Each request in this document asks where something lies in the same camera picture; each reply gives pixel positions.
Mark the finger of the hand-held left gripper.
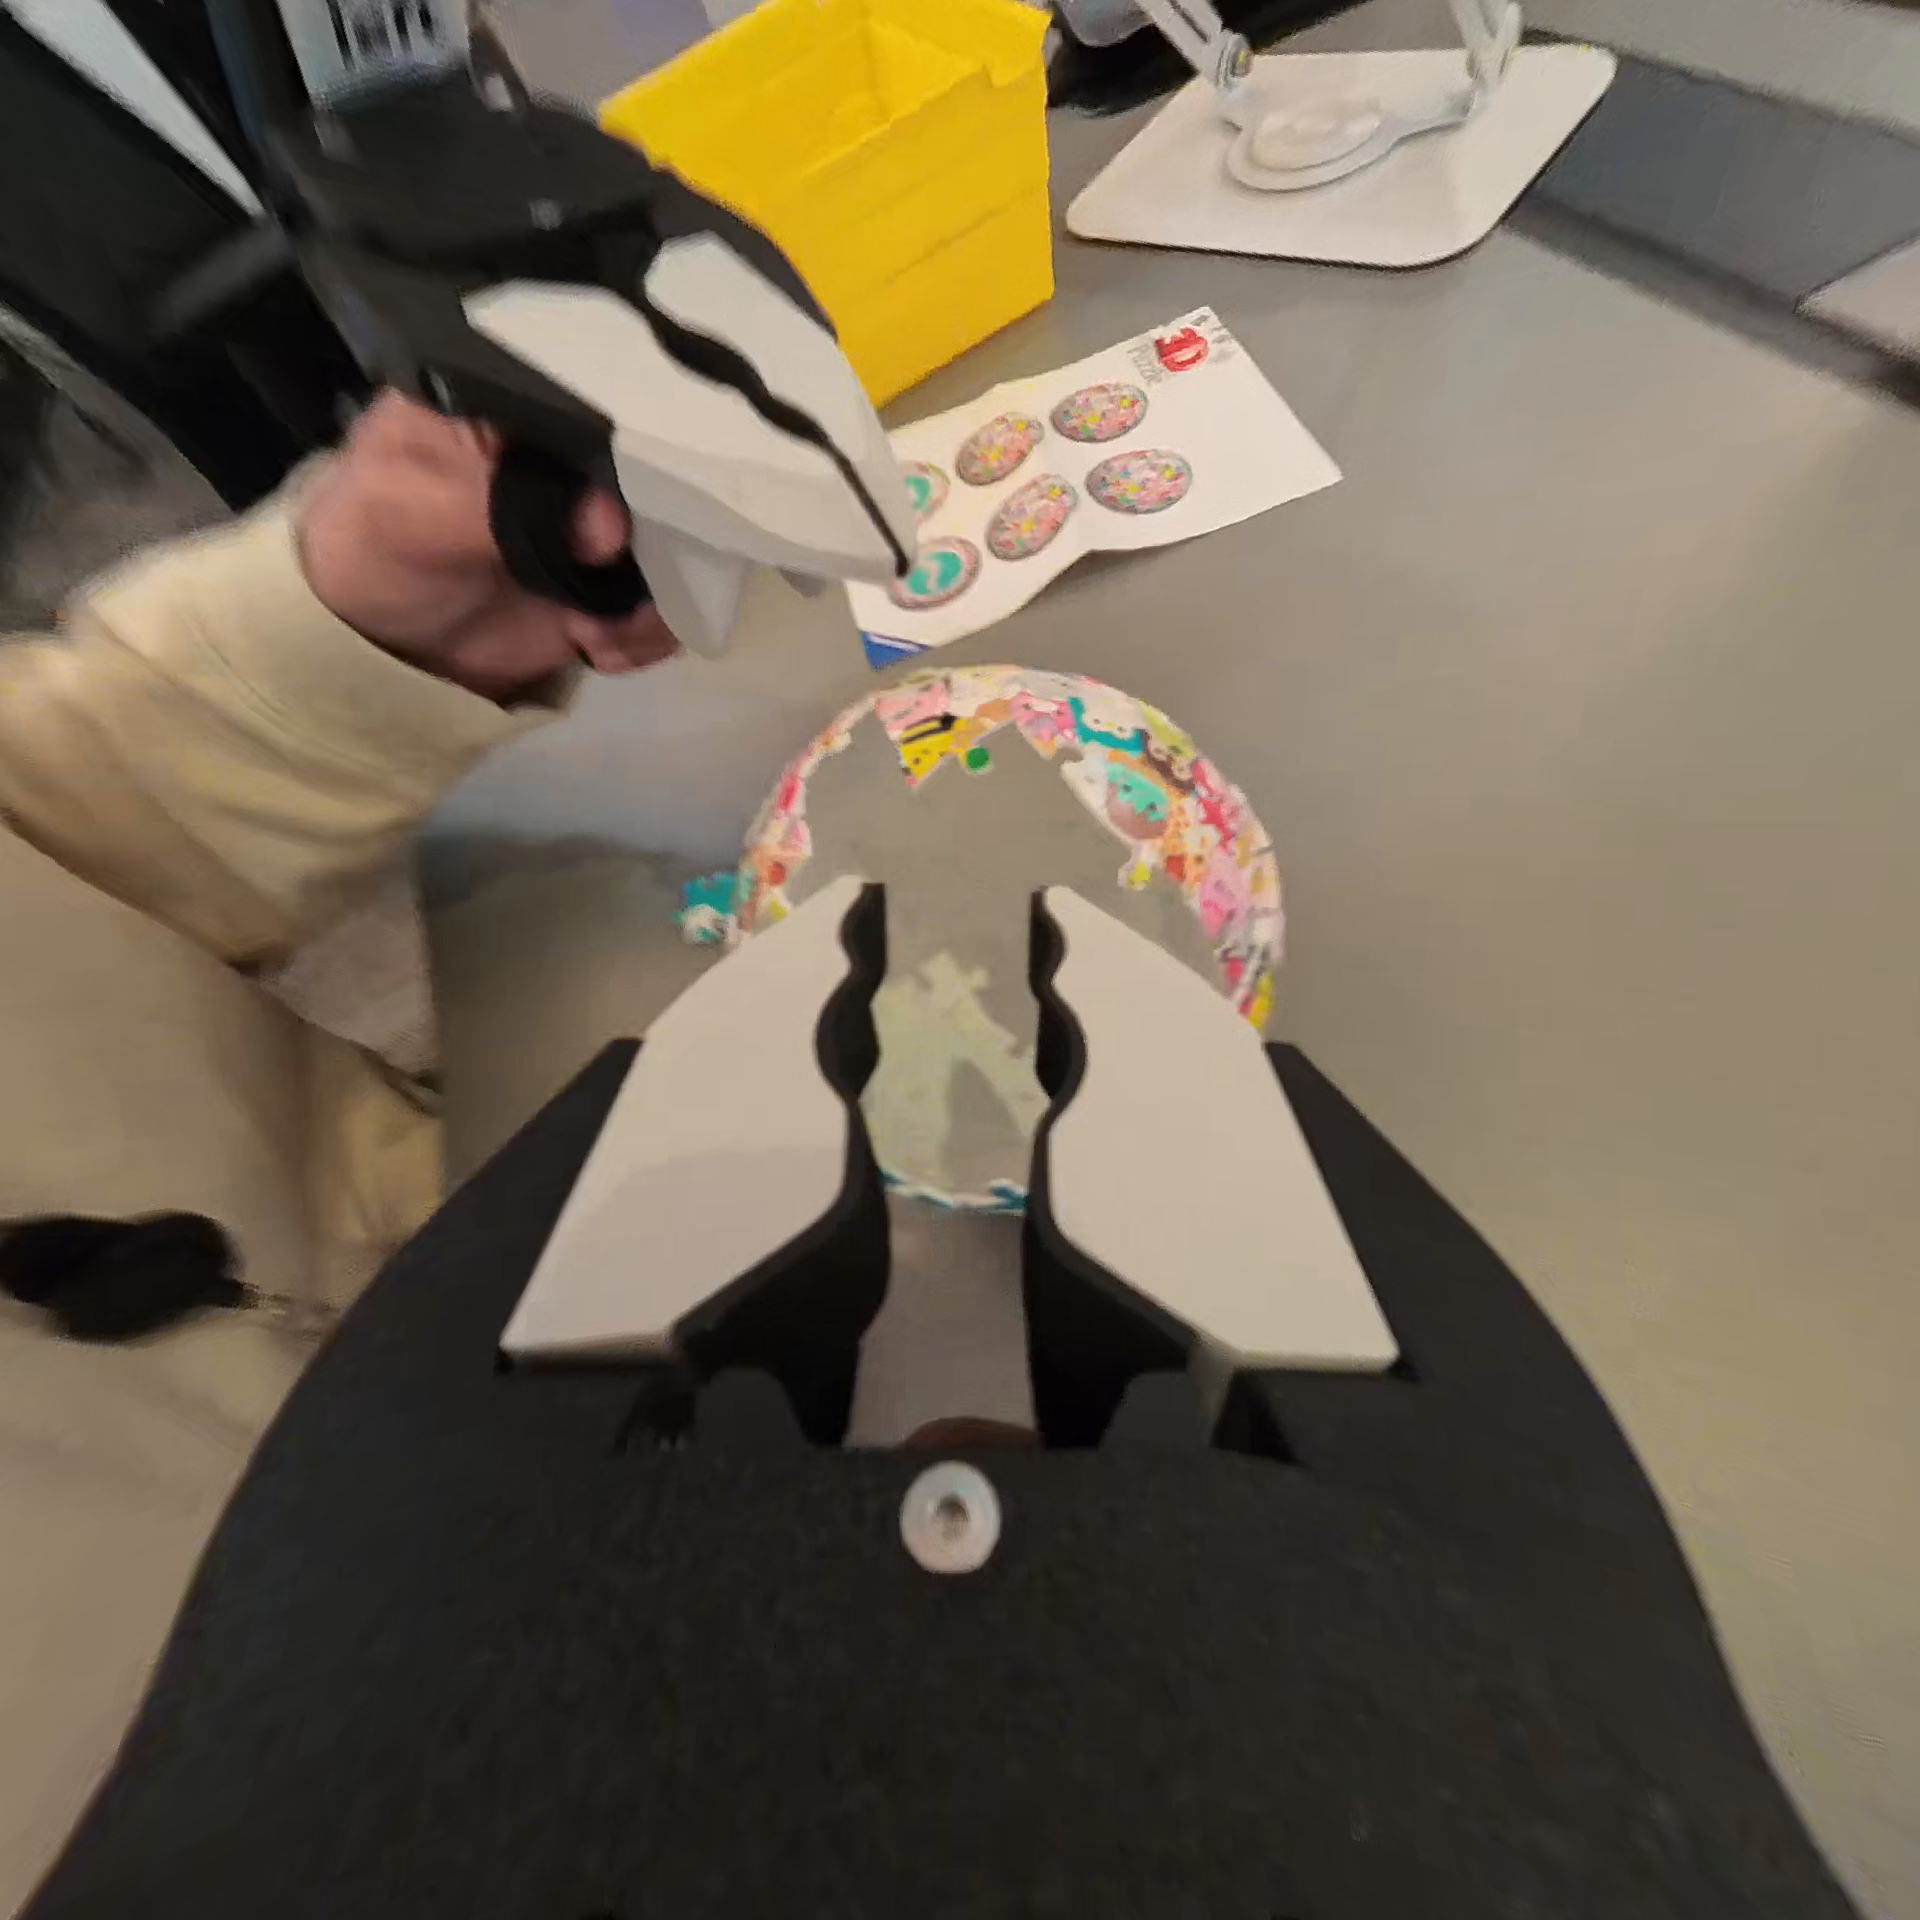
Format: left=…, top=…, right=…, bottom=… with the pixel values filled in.
left=634, top=232, right=920, bottom=584
left=461, top=280, right=903, bottom=663

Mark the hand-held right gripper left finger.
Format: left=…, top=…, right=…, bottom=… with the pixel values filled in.
left=498, top=877, right=895, bottom=1374

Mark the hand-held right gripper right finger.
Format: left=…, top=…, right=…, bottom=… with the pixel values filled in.
left=1025, top=886, right=1403, bottom=1377

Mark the colourful puzzle ball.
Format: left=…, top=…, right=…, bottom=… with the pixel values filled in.
left=736, top=663, right=1286, bottom=1210

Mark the person's left forearm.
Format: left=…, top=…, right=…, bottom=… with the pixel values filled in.
left=0, top=500, right=579, bottom=962

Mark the printed puzzle leaflet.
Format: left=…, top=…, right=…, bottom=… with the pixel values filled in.
left=844, top=308, right=1344, bottom=669

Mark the person's left hand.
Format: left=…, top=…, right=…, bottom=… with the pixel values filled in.
left=298, top=389, right=685, bottom=702

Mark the yellow plastic bin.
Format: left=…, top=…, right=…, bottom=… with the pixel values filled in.
left=600, top=0, right=1057, bottom=411

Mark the white desk stand base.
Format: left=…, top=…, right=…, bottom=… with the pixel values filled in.
left=1067, top=0, right=1619, bottom=273

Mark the person's cream sweater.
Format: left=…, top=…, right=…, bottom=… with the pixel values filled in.
left=0, top=824, right=451, bottom=1907

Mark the black lanyard with clip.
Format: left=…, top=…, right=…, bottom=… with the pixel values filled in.
left=0, top=1212, right=340, bottom=1344

